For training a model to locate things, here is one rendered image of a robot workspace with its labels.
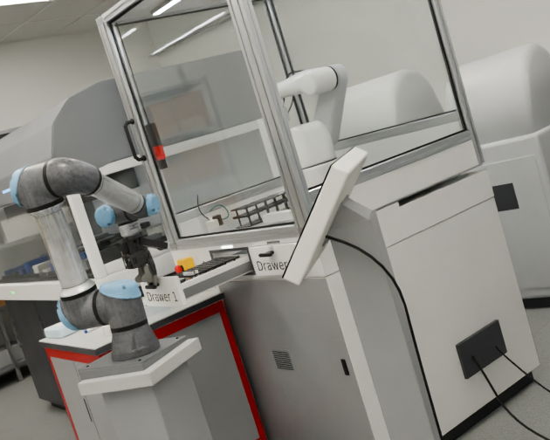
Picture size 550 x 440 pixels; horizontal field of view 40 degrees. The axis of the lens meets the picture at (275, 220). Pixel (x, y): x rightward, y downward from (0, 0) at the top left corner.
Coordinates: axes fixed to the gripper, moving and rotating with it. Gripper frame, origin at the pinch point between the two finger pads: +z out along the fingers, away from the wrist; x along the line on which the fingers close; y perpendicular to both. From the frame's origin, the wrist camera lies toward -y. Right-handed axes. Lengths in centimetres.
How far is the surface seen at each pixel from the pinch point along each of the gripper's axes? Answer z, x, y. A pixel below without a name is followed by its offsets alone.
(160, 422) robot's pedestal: 32, 46, 33
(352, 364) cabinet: 43, 55, -35
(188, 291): 4.8, 12.9, -5.7
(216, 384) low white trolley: 49, -11, -17
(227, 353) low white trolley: 39.1, -11.1, -26.2
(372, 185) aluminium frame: -12, 55, -67
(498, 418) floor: 91, 58, -93
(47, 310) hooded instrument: 19, -183, -16
